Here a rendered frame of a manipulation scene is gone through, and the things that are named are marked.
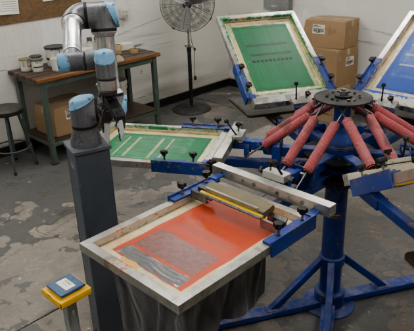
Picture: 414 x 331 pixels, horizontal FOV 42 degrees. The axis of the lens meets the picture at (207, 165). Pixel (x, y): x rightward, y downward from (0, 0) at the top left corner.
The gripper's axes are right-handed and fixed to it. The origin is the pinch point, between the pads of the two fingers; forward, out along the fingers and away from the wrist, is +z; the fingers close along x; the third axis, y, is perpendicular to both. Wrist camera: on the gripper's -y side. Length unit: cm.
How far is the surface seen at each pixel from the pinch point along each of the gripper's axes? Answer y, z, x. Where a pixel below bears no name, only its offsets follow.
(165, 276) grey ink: -41, 40, -1
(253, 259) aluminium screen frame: -51, 38, -33
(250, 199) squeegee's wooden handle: -22, 30, -49
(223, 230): -24, 41, -35
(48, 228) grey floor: 190, 136, 2
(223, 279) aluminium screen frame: -56, 39, -17
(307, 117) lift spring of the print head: 14, 15, -107
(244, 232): -30, 41, -42
